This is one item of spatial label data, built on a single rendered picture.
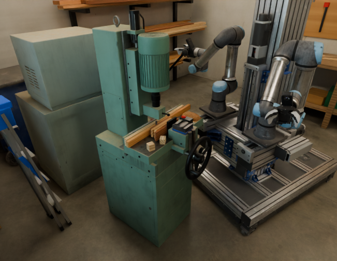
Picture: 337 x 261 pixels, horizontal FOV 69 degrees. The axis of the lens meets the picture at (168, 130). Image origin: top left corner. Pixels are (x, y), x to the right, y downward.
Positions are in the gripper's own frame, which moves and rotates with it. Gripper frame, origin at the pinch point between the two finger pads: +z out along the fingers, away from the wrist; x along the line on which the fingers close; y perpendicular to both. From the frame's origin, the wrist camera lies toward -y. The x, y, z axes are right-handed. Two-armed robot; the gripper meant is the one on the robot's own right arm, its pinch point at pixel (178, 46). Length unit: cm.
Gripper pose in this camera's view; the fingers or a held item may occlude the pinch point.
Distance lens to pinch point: 244.4
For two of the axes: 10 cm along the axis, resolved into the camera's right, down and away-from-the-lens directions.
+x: 6.8, -4.9, 5.4
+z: -7.2, -3.5, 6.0
